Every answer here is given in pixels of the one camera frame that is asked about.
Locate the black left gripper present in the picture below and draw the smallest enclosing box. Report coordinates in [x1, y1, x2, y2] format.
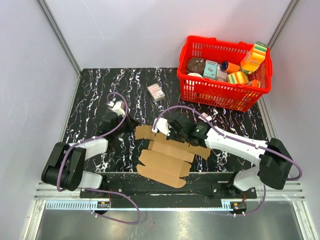
[113, 112, 140, 137]

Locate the brown cardboard box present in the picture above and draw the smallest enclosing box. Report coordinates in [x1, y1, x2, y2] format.
[134, 125, 211, 189]

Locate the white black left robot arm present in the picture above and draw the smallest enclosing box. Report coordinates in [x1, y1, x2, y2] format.
[41, 112, 140, 198]

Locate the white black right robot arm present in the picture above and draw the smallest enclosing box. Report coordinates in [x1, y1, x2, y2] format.
[167, 112, 292, 198]

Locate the small grey card box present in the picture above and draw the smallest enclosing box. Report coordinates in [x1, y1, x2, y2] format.
[147, 83, 166, 103]

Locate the pink grey small box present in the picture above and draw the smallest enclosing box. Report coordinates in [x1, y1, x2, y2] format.
[215, 64, 228, 82]

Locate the teal small box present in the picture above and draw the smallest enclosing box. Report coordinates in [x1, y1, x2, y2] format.
[202, 60, 218, 80]

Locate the small white paper packet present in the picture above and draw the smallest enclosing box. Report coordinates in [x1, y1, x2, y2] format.
[199, 113, 212, 121]

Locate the white round container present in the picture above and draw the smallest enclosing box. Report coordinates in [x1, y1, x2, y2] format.
[187, 72, 203, 78]

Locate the brown round bread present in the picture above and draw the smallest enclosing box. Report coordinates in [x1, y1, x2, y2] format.
[186, 57, 206, 75]

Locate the red plastic shopping basket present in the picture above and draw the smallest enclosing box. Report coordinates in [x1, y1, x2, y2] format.
[177, 35, 273, 112]

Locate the yellow green striped sponge pack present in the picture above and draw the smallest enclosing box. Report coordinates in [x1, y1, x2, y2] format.
[227, 71, 250, 85]

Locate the orange can with blue lid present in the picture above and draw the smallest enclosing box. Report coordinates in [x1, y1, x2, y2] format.
[220, 61, 241, 74]

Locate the small orange packet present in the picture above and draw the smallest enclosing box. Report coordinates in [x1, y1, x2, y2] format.
[247, 79, 261, 88]

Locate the tall orange juice carton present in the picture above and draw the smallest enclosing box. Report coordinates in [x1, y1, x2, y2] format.
[240, 41, 268, 75]

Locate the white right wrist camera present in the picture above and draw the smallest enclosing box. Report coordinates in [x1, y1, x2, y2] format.
[151, 117, 171, 136]

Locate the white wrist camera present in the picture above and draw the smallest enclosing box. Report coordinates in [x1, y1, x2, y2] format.
[151, 117, 171, 136]
[107, 100, 126, 117]

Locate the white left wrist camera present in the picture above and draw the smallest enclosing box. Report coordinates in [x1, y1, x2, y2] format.
[107, 100, 126, 117]

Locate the aluminium front rail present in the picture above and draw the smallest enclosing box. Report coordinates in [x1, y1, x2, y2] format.
[45, 196, 240, 213]

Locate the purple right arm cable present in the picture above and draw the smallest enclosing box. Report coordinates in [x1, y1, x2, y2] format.
[151, 105, 303, 217]

